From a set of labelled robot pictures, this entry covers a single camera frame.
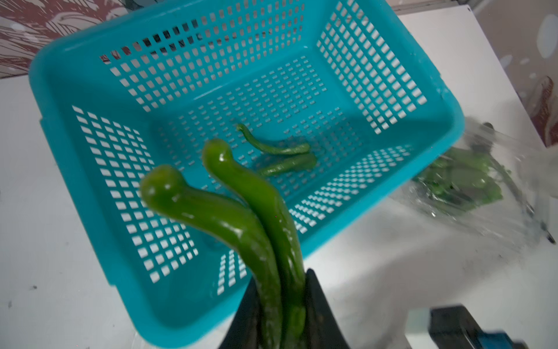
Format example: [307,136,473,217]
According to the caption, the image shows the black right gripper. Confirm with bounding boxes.
[405,305,527,349]

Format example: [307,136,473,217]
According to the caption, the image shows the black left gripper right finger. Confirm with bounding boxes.
[304,268,350,349]

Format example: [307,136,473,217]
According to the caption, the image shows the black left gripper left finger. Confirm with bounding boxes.
[219,279,260,349]

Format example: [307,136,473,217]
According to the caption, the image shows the clear clamshell container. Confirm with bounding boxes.
[392,117,557,250]

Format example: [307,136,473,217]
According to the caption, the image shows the green pepper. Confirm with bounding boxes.
[236,124,311,155]
[139,164,283,348]
[257,153,318,177]
[202,139,306,348]

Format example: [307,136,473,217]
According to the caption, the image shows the teal plastic basket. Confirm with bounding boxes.
[29,1,464,348]

